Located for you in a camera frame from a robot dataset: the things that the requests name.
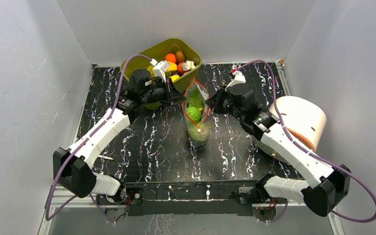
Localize white orange cylinder drum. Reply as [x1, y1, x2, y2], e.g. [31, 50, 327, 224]
[256, 96, 327, 166]

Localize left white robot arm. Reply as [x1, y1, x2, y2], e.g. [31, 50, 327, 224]
[53, 69, 186, 204]

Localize yellow bell pepper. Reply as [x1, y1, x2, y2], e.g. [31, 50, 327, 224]
[166, 62, 178, 73]

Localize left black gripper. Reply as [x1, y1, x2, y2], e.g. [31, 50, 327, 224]
[141, 78, 187, 107]

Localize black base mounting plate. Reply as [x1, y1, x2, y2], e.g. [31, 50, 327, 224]
[126, 180, 271, 216]

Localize wrinkled orange red fruit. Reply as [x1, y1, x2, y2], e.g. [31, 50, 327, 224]
[177, 63, 185, 76]

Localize brown kiwi fruit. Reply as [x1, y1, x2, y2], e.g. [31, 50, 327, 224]
[175, 51, 186, 63]

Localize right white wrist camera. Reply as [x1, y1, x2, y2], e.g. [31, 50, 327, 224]
[225, 70, 246, 91]

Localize olive green plastic bin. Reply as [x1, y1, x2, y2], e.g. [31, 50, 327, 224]
[120, 38, 202, 93]

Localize green leafy vegetable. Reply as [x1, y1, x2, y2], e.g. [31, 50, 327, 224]
[188, 88, 204, 109]

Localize round orange fruit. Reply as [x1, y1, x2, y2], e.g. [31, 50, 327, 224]
[164, 53, 177, 64]

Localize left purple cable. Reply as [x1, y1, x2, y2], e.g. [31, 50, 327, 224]
[45, 54, 158, 222]

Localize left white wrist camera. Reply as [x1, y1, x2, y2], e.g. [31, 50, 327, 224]
[153, 60, 170, 83]

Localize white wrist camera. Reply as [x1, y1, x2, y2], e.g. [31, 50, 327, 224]
[153, 60, 170, 83]
[225, 70, 246, 91]

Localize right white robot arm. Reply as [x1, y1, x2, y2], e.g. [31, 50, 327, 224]
[205, 84, 350, 217]

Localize green bumpy lime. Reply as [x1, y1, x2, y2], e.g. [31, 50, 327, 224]
[186, 106, 202, 123]

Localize purple cable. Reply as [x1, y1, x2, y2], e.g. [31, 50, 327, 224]
[45, 54, 158, 222]
[232, 59, 376, 224]

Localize clear zip top bag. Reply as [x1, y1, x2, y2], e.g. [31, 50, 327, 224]
[181, 79, 211, 148]

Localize yellow green starfruit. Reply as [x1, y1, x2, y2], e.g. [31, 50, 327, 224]
[146, 65, 155, 77]

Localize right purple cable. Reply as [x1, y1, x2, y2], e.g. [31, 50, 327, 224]
[232, 59, 376, 224]

